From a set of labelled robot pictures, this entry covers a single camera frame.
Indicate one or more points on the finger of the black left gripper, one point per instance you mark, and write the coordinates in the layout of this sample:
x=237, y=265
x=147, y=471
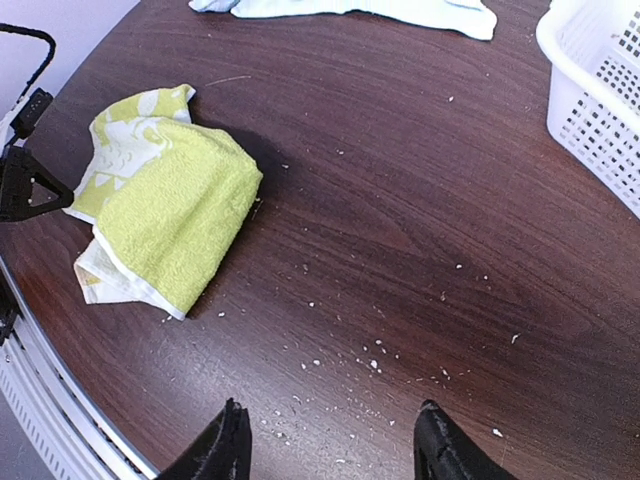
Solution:
x=46, y=179
x=42, y=207

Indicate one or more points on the front aluminium rail panel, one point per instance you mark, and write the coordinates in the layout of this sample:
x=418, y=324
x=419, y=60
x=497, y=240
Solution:
x=70, y=433

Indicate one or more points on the white perforated plastic basket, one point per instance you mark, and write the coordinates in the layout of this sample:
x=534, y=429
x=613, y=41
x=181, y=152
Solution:
x=593, y=108

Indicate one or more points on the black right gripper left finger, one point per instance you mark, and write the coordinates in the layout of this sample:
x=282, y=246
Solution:
x=221, y=451

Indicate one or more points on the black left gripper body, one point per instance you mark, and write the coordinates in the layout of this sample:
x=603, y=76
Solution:
x=17, y=179

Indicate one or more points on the light blue towel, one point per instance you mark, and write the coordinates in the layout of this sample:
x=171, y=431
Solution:
x=470, y=18

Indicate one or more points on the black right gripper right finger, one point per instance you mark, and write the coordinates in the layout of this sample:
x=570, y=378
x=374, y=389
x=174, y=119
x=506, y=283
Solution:
x=443, y=451

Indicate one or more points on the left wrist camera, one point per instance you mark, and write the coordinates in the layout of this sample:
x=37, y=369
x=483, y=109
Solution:
x=20, y=122

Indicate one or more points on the green crocodile pattern towel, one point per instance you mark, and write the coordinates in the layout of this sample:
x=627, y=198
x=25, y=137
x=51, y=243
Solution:
x=165, y=199

